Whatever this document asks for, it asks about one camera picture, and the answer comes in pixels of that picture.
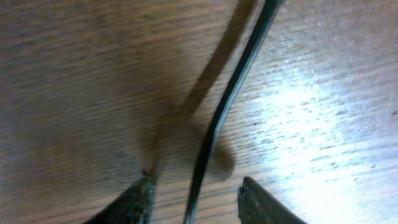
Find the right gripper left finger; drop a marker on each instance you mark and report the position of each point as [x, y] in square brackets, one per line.
[133, 206]

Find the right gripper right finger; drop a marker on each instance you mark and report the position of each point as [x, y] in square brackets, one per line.
[258, 206]

